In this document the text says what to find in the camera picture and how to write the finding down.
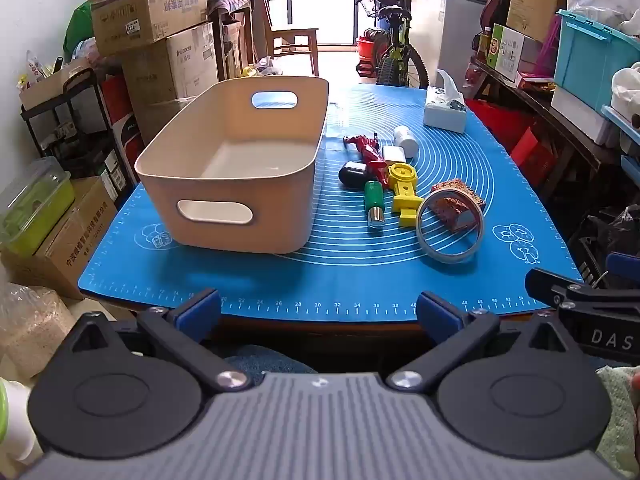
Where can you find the red action figure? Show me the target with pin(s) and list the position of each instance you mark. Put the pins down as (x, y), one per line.
(370, 152)

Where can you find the white tissue box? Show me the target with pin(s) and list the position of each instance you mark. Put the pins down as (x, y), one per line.
(442, 115)

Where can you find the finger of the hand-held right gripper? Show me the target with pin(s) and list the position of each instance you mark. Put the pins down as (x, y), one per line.
(625, 265)
(555, 287)

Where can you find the teal storage bin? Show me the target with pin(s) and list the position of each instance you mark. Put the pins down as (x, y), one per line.
(585, 55)

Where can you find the white plastic bottle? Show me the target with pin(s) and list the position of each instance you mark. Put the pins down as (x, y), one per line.
(406, 142)

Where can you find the black shelf cart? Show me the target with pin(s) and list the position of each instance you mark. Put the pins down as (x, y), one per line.
(70, 125)

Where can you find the green white carton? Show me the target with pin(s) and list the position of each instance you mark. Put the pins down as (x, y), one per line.
(502, 50)

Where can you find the red paper bags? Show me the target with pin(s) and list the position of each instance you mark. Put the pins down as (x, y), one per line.
(515, 135)

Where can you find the red bucket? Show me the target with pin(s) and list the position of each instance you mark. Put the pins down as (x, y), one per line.
(367, 52)

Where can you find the black capsule case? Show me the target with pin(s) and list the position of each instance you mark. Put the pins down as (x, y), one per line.
(352, 174)

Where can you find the small white box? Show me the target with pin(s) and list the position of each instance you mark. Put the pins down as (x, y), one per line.
(395, 153)

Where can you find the green container with clear lid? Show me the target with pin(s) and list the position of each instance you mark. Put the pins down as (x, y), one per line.
(35, 205)

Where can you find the blue silicone mat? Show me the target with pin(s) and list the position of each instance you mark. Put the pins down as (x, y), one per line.
(350, 280)

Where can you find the beige plastic basket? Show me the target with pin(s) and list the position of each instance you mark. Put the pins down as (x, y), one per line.
(280, 200)

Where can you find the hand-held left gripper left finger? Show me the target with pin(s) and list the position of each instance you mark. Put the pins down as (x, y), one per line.
(200, 310)

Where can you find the light green towel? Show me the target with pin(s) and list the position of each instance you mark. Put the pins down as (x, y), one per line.
(617, 420)

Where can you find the white chest freezer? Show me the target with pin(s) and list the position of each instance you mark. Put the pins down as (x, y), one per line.
(450, 25)

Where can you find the clear bag of grain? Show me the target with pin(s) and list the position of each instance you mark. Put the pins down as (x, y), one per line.
(30, 330)

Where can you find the open brown cardboard box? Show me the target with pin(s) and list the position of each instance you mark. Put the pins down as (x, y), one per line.
(145, 10)

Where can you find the dark wooden side table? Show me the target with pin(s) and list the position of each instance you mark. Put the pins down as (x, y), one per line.
(550, 110)

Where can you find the white jar with green lid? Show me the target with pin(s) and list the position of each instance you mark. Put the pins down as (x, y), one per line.
(12, 420)

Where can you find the brown printed cardboard box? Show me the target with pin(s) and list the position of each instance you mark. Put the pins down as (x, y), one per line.
(75, 240)

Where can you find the green black bicycle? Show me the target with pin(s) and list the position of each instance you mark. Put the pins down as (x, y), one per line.
(395, 55)

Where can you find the wooden chair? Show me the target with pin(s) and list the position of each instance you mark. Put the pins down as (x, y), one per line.
(295, 35)

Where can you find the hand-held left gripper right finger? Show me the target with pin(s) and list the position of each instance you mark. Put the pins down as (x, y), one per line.
(440, 315)

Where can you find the yellow plastic toy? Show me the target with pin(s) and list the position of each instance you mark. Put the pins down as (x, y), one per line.
(402, 177)

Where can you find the red white appliance box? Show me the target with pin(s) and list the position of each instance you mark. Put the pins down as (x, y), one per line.
(122, 125)

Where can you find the beige box with clutter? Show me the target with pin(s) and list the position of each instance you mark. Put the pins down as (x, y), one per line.
(50, 82)

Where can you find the clear tape roll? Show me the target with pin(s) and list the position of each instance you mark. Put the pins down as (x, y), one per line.
(450, 256)

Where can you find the red gold foil packet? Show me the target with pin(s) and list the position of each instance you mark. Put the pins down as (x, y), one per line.
(455, 212)

